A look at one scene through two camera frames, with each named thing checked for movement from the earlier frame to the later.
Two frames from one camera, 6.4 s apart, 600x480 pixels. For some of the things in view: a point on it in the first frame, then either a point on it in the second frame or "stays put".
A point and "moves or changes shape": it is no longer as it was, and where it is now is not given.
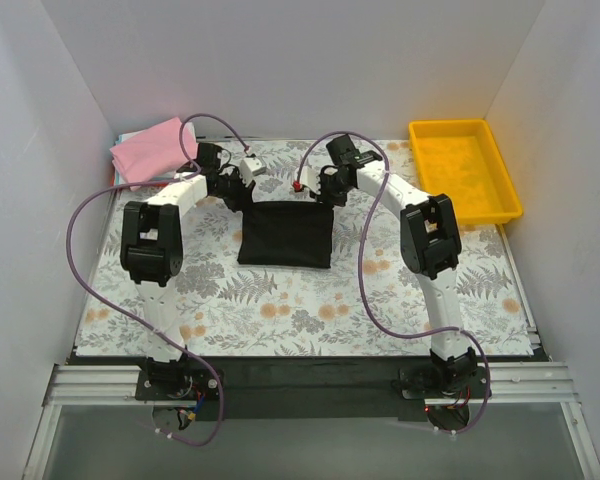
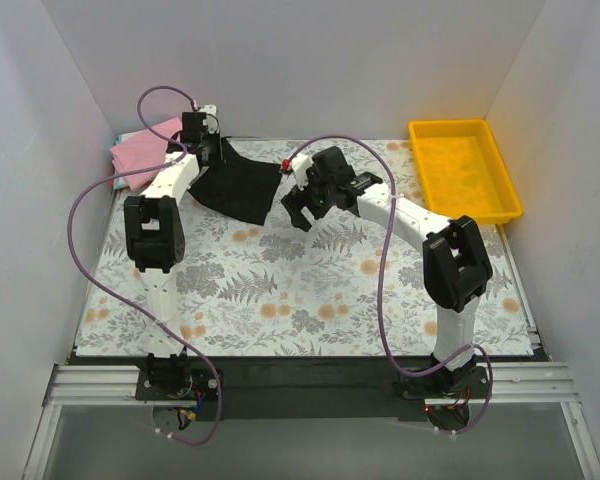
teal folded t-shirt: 117,173 stays put
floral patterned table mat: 299,247 stays put
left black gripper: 236,190 -> 212,150
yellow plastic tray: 460,158 stays put
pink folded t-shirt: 154,152 stays put
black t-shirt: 286,233 moves or changes shape
